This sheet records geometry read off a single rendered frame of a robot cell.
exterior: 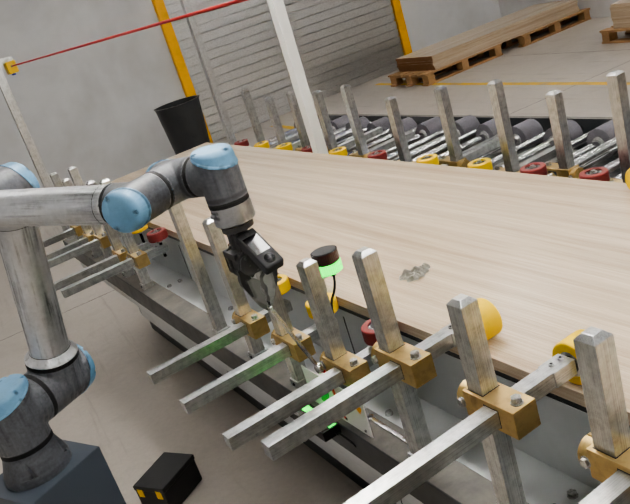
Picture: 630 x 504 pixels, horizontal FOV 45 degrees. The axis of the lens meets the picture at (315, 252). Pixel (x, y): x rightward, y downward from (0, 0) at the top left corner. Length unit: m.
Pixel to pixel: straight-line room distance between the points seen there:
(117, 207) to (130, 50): 8.07
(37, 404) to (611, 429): 1.60
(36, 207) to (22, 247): 0.37
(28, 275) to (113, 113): 7.46
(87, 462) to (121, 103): 7.54
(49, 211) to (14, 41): 7.71
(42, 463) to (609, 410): 1.62
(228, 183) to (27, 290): 0.79
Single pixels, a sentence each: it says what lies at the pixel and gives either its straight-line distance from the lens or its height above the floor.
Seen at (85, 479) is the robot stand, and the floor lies 0.55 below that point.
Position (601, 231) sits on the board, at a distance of 1.91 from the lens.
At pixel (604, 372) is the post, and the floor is 1.10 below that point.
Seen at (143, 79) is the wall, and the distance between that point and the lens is 9.60.
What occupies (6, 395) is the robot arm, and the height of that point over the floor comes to 0.87.
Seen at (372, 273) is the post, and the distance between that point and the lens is 1.36.
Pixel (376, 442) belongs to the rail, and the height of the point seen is 0.70.
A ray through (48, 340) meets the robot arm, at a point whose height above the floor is 0.94.
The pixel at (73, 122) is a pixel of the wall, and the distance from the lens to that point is 9.44.
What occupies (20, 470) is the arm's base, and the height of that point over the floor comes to 0.66.
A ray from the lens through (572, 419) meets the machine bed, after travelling 1.50.
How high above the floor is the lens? 1.66
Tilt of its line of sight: 20 degrees down
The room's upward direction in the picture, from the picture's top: 18 degrees counter-clockwise
